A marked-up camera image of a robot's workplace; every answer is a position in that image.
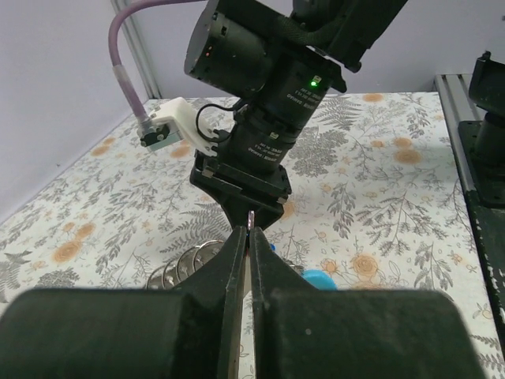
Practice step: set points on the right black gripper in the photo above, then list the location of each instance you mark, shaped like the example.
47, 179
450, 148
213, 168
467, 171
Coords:
239, 192

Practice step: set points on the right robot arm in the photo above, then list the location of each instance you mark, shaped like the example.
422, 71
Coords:
279, 67

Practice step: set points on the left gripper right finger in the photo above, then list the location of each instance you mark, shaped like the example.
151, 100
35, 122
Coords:
304, 332

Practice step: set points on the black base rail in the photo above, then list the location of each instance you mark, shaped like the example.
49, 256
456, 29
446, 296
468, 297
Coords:
483, 146

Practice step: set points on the silver keys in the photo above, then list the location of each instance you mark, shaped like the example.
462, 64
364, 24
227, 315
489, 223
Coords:
169, 275

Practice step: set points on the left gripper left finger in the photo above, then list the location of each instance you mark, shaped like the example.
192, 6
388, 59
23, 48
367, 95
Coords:
190, 331

